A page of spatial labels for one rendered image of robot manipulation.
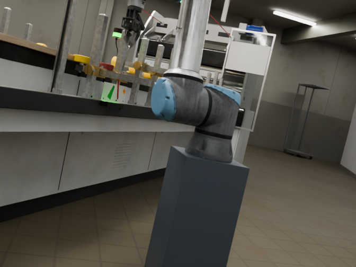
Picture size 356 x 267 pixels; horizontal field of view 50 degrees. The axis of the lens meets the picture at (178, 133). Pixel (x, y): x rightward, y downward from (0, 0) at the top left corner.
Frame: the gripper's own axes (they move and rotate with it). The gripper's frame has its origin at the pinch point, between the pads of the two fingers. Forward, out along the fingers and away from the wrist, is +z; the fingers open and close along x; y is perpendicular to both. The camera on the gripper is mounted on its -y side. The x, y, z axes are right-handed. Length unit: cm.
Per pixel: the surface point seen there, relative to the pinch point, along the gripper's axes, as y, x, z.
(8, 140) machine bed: 47, -28, 58
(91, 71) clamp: 23.2, -5.5, 17.7
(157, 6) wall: -710, -347, -187
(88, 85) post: 20.7, -7.5, 24.7
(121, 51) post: -4.6, -7.2, 3.1
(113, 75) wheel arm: 16.3, 3.2, 17.4
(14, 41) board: 59, -22, 13
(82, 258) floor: 41, 20, 101
